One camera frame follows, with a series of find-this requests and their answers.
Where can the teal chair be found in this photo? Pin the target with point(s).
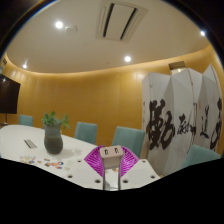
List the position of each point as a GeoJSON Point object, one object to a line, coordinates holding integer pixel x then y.
{"type": "Point", "coordinates": [200, 155]}

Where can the black wall television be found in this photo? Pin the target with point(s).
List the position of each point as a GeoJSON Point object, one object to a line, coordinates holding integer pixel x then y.
{"type": "Point", "coordinates": [8, 95]}

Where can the potted plant in grey vase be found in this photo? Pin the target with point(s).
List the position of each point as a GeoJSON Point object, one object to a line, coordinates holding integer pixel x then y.
{"type": "Point", "coordinates": [53, 141]}

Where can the ceiling air conditioner vent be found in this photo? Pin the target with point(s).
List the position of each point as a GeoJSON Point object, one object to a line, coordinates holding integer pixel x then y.
{"type": "Point", "coordinates": [121, 21]}

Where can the round ceiling lights group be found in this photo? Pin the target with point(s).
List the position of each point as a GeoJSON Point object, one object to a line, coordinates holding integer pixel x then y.
{"type": "Point", "coordinates": [127, 58]}

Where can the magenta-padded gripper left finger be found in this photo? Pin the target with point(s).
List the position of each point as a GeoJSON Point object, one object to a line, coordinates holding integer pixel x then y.
{"type": "Point", "coordinates": [94, 161]}

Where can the teal chairs group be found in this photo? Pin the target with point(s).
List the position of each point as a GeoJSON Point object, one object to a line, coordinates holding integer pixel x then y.
{"type": "Point", "coordinates": [128, 138]}

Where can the white calligraphy folding screen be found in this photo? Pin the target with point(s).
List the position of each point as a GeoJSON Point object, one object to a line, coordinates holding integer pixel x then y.
{"type": "Point", "coordinates": [170, 116]}

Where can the grey table socket panel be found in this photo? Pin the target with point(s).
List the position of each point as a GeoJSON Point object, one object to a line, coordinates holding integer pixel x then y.
{"type": "Point", "coordinates": [30, 144]}

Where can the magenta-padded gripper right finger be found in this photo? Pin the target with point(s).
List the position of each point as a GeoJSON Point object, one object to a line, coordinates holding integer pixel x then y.
{"type": "Point", "coordinates": [129, 161]}

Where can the beige charger block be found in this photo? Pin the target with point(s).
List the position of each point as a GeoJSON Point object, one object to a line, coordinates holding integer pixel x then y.
{"type": "Point", "coordinates": [111, 156]}

